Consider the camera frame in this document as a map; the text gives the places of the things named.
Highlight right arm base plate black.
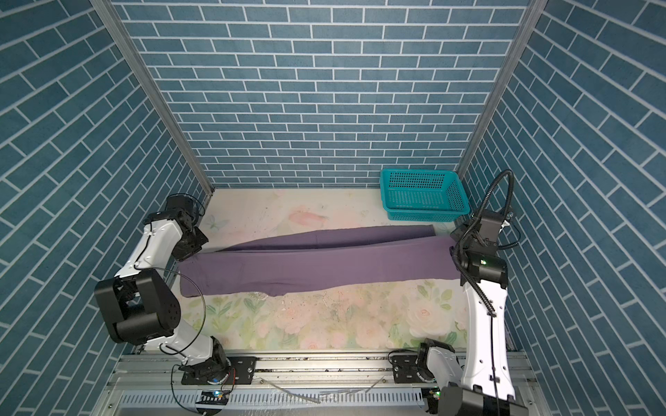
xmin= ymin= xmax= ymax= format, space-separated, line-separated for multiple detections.
xmin=388 ymin=351 xmax=421 ymax=384

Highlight corner aluminium post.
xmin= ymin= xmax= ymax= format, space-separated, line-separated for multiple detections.
xmin=90 ymin=0 xmax=214 ymax=197
xmin=455 ymin=0 xmax=547 ymax=180

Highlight teal plastic basket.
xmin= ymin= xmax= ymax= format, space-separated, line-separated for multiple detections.
xmin=380 ymin=169 xmax=471 ymax=223

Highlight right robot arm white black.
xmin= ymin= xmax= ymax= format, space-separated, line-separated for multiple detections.
xmin=417 ymin=210 xmax=529 ymax=415

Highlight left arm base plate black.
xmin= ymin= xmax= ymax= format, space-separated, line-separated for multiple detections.
xmin=179 ymin=356 xmax=258 ymax=387

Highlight white slotted cable duct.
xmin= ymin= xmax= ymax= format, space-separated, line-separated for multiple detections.
xmin=120 ymin=388 xmax=425 ymax=410

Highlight right corner aluminium post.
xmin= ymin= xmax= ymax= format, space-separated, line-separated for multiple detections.
xmin=455 ymin=0 xmax=547 ymax=180

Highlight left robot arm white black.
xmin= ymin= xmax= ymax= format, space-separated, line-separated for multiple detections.
xmin=95 ymin=219 xmax=232 ymax=385

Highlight left corner aluminium post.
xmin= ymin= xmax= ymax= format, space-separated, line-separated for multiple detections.
xmin=90 ymin=0 xmax=214 ymax=197

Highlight purple trousers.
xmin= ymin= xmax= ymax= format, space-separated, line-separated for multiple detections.
xmin=179 ymin=225 xmax=459 ymax=297

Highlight aluminium front rail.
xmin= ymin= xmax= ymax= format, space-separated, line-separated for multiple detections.
xmin=103 ymin=350 xmax=537 ymax=391

